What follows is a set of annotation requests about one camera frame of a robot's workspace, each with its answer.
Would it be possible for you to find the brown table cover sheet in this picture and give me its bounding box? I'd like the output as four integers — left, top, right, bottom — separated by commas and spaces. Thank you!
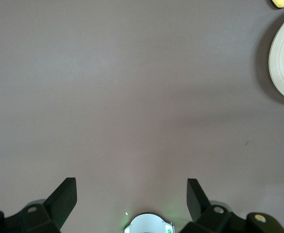
0, 0, 284, 233

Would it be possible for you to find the yellow quilted oven mitt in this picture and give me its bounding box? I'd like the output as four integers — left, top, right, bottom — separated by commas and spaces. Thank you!
270, 0, 284, 10

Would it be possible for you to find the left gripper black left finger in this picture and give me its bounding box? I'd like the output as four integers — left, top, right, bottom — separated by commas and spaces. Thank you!
0, 177, 78, 233

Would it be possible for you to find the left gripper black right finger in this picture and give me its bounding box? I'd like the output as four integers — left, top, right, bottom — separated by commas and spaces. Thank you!
180, 179, 284, 233

